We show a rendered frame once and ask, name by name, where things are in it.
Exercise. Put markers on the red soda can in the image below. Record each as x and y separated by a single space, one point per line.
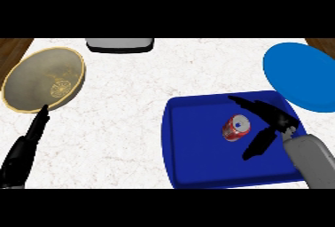
236 128

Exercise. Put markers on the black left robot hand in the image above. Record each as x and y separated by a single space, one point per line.
20 153

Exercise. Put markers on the light blue plate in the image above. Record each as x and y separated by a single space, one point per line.
301 75

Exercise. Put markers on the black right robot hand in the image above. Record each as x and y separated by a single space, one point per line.
271 116

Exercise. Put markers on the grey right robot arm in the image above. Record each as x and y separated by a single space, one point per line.
311 161

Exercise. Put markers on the grey and black appliance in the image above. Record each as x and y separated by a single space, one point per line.
119 45

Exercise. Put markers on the gold-rimmed grey bowl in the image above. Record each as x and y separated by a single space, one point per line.
43 79

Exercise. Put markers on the dark blue tray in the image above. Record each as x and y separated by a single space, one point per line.
205 153

